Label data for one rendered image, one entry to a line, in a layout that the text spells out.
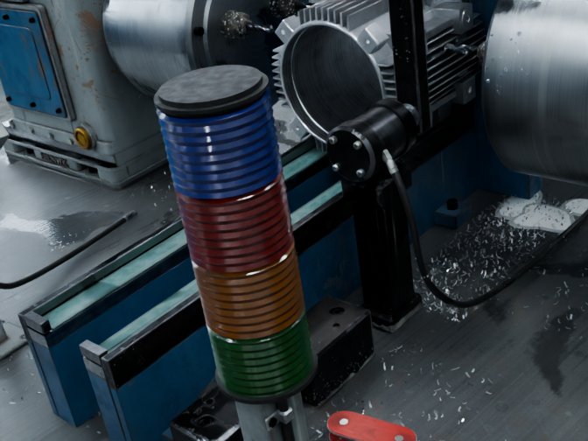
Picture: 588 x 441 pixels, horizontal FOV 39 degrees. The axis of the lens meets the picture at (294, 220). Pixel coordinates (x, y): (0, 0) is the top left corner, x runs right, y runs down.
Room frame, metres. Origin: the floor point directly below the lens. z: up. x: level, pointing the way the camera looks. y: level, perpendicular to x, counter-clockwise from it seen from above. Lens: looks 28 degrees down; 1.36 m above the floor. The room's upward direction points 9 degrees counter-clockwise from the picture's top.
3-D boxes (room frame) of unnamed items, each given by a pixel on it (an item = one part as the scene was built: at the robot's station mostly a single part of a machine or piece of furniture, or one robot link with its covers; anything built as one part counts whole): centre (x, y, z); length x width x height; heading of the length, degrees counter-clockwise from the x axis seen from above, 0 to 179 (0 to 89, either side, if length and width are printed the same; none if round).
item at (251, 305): (0.41, 0.03, 1.10); 0.06 x 0.06 x 0.04
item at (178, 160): (0.41, 0.03, 1.19); 0.06 x 0.06 x 0.04
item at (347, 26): (1.01, -0.14, 1.02); 0.20 x 0.19 x 0.19; 135
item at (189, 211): (0.41, 0.03, 1.14); 0.06 x 0.06 x 0.04
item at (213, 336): (0.41, 0.03, 1.05); 0.06 x 0.06 x 0.04
